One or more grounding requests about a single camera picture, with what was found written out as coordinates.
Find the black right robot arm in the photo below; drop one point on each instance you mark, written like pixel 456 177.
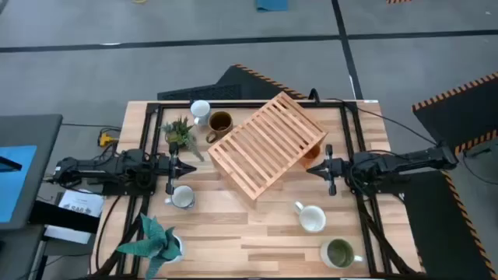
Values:
pixel 408 159

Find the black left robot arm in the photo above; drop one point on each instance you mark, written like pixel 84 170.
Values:
pixel 116 165

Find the succulent plant in dark pot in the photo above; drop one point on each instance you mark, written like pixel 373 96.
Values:
pixel 179 134

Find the grey side desk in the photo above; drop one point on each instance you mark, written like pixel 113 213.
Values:
pixel 43 132

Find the white mug with black text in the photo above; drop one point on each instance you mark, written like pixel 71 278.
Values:
pixel 311 218

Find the yellow power plug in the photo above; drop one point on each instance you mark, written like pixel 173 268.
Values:
pixel 105 139

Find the black mat with orange stripes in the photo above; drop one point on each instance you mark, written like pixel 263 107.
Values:
pixel 459 113
pixel 435 233
pixel 233 83

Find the leafy plant in floral pot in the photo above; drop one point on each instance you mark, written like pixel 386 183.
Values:
pixel 155 243

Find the blue floor mat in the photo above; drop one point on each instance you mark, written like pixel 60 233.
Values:
pixel 271 4

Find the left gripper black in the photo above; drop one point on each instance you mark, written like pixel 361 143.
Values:
pixel 172 171

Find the black rig frame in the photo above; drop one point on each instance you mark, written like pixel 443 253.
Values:
pixel 241 105

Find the light grey coffee mug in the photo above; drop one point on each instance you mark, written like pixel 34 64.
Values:
pixel 200 109

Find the wooden slatted rack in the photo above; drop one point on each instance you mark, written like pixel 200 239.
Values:
pixel 268 144

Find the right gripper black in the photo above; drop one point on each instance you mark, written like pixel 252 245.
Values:
pixel 336 169

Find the white coffee mug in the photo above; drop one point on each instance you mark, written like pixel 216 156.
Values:
pixel 183 196

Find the green coffee mug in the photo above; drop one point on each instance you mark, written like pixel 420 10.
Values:
pixel 340 253

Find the orange coffee mug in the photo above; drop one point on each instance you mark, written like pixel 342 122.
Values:
pixel 313 157

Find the white printed paper sheet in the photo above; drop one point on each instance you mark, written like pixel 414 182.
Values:
pixel 81 203

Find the white blank paper sheet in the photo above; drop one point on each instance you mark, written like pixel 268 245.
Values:
pixel 68 234

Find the blue sheet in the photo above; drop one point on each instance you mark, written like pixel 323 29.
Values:
pixel 15 186

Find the brown coffee mug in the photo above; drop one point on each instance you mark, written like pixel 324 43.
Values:
pixel 219 122

